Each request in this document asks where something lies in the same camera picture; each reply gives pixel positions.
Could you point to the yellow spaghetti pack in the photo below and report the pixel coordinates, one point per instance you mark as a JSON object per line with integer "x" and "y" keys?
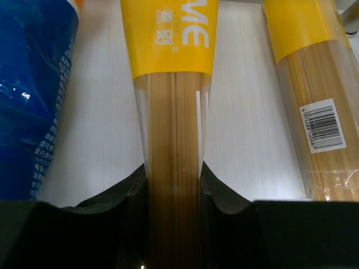
{"x": 318, "y": 72}
{"x": 171, "y": 46}

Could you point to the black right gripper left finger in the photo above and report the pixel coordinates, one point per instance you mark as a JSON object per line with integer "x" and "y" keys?
{"x": 109, "y": 230}

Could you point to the yellow spaghetti pack on shelf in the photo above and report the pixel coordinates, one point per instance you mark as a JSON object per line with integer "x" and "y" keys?
{"x": 318, "y": 72}

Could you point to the blue orange pasta bag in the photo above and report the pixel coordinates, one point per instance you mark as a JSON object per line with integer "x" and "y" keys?
{"x": 37, "y": 38}

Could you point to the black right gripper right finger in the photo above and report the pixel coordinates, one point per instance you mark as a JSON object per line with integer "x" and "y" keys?
{"x": 238, "y": 233}

